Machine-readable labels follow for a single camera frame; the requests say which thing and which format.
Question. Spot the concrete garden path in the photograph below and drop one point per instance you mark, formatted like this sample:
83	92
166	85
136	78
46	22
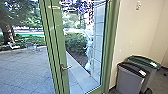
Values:
30	71

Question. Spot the green garden shrub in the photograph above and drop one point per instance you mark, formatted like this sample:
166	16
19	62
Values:
76	41

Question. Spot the white wall switch plate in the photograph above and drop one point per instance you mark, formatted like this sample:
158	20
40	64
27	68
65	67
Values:
138	5

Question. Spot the tree trunk outdoors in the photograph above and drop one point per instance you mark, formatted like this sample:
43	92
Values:
8	33

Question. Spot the green framed glass door wall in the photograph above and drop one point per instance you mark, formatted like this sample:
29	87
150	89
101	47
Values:
55	50

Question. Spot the grey garden bench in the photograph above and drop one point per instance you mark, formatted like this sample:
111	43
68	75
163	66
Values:
23	46

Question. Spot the dark grey trash bin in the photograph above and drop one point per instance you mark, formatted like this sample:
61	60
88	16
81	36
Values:
146	64

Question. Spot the light grey trash bin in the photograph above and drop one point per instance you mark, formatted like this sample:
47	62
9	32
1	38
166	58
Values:
130	80

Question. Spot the white garden statue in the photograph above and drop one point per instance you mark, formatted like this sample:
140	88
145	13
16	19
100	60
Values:
89	53

